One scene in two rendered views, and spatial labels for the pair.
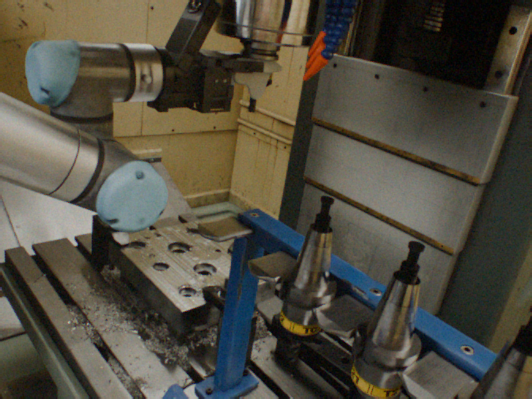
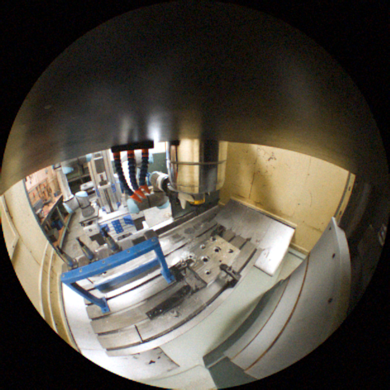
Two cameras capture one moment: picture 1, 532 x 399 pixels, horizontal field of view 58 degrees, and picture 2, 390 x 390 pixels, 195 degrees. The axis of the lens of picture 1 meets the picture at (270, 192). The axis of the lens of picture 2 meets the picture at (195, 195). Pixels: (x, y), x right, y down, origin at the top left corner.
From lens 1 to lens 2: 85 cm
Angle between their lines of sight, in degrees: 85
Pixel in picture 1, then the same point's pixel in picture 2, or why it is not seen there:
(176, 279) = (196, 251)
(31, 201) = (249, 217)
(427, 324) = (88, 267)
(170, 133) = (302, 221)
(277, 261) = (128, 244)
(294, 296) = not seen: hidden behind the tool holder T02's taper
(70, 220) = (252, 227)
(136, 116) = (292, 210)
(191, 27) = not seen: hidden behind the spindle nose
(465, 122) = (292, 353)
